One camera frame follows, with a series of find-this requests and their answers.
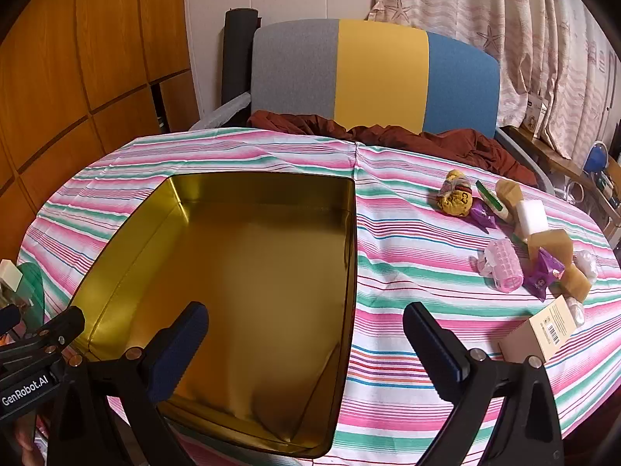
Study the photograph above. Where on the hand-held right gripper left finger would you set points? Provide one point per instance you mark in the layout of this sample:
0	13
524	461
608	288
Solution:
179	354

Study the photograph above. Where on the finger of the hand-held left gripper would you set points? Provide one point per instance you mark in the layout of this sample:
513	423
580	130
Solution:
8	320
58	330

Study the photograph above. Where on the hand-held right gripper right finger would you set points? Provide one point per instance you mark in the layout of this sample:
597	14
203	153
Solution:
436	349

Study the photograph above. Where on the gold tin box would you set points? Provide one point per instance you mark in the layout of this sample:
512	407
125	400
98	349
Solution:
242	276

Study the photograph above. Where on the small printed cardboard box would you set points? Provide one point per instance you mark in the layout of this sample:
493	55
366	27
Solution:
543	332

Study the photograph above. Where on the pink hair roller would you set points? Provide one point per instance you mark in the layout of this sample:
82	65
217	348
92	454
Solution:
504	264

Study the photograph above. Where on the yellow patterned pouch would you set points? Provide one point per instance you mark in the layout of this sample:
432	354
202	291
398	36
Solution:
456	199

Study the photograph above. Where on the clear plastic bundle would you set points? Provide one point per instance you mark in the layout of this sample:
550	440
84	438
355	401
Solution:
587	263
576	308

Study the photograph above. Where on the small white block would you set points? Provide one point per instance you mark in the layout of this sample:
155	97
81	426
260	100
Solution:
9	275

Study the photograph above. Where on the striped tablecloth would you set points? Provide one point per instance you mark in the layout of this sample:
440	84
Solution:
412	272

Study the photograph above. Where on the white sponge block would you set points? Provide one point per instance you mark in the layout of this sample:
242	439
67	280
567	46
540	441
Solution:
531	218

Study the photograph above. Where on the red-brown cloth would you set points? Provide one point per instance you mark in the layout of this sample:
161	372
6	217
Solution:
436	143

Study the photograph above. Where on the wooden desk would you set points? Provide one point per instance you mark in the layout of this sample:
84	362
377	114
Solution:
548	148

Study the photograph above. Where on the green black device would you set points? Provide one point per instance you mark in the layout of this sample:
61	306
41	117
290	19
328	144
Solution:
609	182

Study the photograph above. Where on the blue round object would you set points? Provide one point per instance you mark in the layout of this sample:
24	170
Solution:
596	158

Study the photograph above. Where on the small box on desk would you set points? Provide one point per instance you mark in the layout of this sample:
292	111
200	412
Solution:
536	116

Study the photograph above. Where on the wooden wardrobe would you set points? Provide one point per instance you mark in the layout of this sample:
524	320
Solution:
73	58

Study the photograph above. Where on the grey yellow blue chair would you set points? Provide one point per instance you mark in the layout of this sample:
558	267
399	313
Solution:
378	73

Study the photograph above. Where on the black upright roll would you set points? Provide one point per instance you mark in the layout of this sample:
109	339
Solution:
237	58

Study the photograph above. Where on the patterned beige curtain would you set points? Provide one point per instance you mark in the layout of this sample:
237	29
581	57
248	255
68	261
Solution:
485	9

